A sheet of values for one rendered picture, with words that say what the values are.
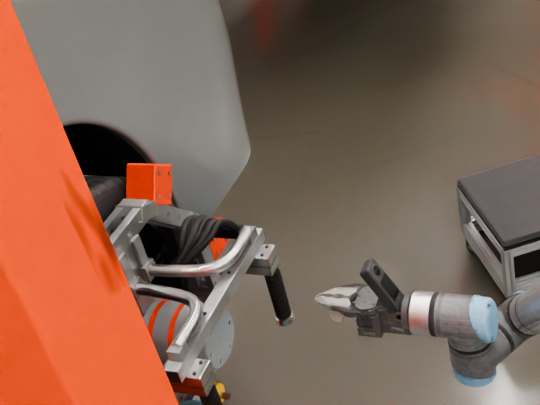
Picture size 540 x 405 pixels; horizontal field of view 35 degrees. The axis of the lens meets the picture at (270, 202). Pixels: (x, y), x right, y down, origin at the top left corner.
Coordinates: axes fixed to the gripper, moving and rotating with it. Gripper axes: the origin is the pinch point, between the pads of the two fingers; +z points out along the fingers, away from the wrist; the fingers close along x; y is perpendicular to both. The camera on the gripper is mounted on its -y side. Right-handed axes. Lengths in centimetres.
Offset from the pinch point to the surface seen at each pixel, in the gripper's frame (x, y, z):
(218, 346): -18.9, -1.2, 16.0
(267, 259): -2.4, -11.7, 8.6
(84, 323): -70, -60, -7
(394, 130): 199, 83, 48
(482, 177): 115, 49, -10
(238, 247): -6.5, -18.0, 12.1
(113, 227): -14.0, -27.7, 34.7
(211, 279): 6.0, 3.6, 30.5
